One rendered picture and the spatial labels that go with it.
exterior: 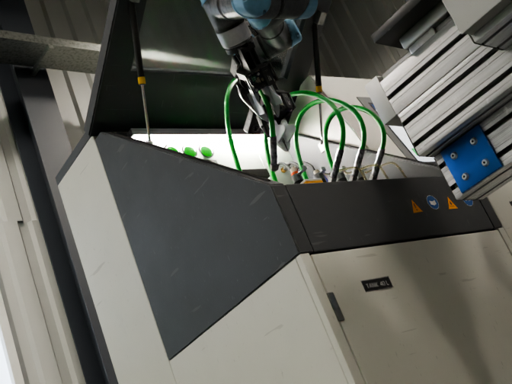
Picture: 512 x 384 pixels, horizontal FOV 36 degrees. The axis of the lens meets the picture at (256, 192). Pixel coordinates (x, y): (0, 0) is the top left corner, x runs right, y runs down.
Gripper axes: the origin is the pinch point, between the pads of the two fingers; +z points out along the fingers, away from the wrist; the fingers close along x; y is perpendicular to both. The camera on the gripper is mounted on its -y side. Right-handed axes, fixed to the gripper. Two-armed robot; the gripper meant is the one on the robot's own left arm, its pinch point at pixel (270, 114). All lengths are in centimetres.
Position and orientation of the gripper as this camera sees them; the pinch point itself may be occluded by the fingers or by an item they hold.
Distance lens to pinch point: 195.2
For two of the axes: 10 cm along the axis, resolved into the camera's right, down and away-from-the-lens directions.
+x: 8.3, -5.2, 2.0
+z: 4.2, 8.2, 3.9
